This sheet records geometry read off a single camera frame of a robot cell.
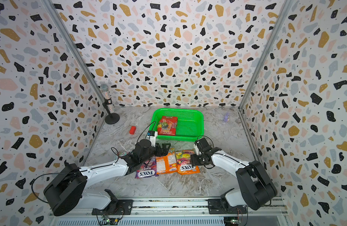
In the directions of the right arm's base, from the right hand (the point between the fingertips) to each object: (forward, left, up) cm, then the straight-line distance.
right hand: (194, 160), depth 90 cm
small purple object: (+36, -26, 0) cm, 44 cm away
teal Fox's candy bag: (+3, +47, +2) cm, 47 cm away
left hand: (+5, +17, +12) cm, 21 cm away
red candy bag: (+25, +19, +4) cm, 32 cm away
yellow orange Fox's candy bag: (-2, +7, +1) cm, 7 cm away
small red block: (+23, +46, +1) cm, 51 cm away
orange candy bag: (-3, +17, +1) cm, 18 cm away
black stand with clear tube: (+34, +64, +2) cm, 73 cm away
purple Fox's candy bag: (-6, +28, +1) cm, 29 cm away
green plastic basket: (+30, +3, -2) cm, 30 cm away
